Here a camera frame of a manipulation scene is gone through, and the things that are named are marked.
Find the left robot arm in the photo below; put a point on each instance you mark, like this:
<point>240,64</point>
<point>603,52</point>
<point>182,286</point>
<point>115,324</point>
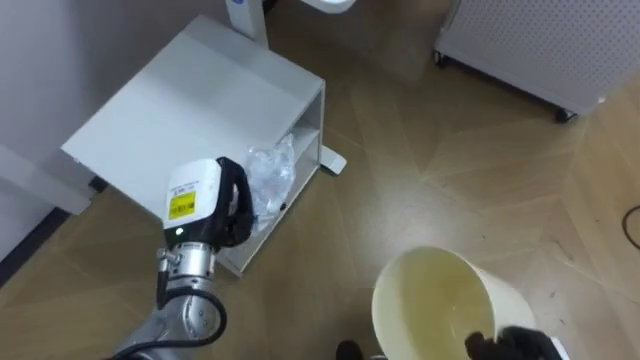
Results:
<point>182,295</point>

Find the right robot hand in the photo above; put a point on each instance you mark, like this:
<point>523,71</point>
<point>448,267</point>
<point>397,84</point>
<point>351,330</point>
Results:
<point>515,345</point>

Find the cream plastic bucket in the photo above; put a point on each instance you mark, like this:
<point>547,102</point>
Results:
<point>440,305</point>

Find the white open cabinet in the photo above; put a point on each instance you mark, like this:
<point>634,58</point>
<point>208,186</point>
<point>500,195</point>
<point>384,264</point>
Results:
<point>195,117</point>

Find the white perforated panel cart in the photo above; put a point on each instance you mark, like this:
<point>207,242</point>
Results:
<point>545,47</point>

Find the clear plastic bag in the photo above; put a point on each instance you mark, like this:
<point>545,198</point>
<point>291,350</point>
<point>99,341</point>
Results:
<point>270,176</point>

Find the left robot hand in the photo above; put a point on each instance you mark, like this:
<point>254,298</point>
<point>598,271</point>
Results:
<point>192,197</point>

